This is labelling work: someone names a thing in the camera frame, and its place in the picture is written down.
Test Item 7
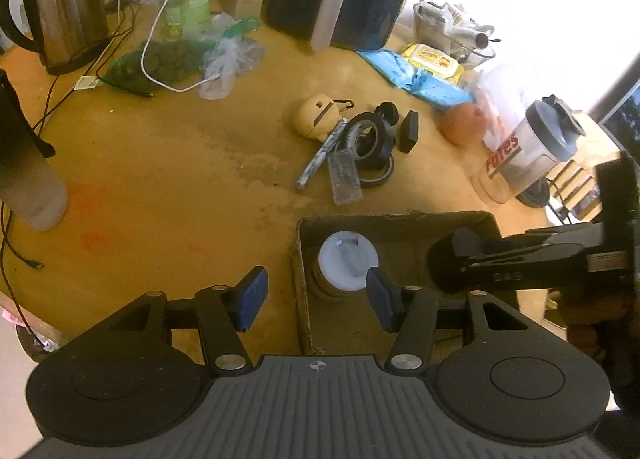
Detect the black cable with plug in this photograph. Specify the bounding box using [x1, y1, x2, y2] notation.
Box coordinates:
[0, 199, 46, 271]

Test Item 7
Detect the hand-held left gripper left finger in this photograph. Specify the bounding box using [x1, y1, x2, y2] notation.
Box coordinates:
[95, 266, 269, 376]

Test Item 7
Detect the dark gradient tumbler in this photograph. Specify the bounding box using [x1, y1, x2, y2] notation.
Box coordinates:
[0, 68, 68, 231]

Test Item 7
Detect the small black box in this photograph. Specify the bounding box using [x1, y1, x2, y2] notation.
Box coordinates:
[399, 110, 421, 154]

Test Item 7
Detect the green bag of dark discs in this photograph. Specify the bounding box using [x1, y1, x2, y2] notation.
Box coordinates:
[102, 36, 216, 92]

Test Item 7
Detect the silver metal tube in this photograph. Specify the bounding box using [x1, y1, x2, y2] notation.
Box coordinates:
[457, 24, 496, 47]

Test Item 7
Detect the shaker bottle with grey lid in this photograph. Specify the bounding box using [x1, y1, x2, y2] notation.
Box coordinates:
[472, 95, 587, 205]

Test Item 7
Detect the grey patterned pen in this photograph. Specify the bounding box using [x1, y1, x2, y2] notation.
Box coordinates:
[296, 119, 349, 190]

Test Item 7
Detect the black cylindrical ring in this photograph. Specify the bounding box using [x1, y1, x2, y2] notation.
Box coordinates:
[344, 112, 397, 171]

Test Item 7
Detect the amber tape ring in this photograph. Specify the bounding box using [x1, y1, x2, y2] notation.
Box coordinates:
[357, 156, 396, 190]

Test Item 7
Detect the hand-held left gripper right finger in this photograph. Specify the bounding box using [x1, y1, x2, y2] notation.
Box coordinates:
[366, 268, 538, 376]

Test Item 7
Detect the person's right hand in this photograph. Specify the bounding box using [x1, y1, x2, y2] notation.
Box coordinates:
[562, 289, 631, 340]

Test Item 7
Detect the dark monitor screen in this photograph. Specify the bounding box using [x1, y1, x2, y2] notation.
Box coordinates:
[597, 89, 640, 156]

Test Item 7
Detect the white and cork round lid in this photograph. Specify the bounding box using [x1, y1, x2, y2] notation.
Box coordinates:
[311, 230, 382, 301]

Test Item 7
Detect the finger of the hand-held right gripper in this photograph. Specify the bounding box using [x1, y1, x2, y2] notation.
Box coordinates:
[452, 223, 606, 265]
[460, 251, 592, 292]

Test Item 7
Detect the wooden slatted rack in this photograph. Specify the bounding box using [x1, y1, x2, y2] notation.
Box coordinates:
[550, 159, 603, 220]

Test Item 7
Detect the green canister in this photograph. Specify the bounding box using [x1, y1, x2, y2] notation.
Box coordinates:
[161, 0, 216, 42]

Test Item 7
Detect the beige figure keychain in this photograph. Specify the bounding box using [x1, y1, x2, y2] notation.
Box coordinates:
[292, 94, 357, 141]

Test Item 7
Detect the clear plastic bag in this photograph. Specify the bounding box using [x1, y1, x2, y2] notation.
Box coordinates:
[199, 14, 266, 101]

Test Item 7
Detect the black round cap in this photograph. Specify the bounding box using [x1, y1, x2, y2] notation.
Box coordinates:
[425, 228, 483, 296]

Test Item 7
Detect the steel electric kettle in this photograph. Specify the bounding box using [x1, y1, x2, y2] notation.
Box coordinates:
[0, 0, 112, 76]

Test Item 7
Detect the white charging cable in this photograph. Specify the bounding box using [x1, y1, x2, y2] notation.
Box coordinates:
[140, 0, 221, 92]

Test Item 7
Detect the clear plastic case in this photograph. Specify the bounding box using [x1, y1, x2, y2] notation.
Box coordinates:
[327, 148, 364, 205]

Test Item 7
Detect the yellow wipes pack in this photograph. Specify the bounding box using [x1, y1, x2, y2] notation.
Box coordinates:
[400, 42, 466, 85]

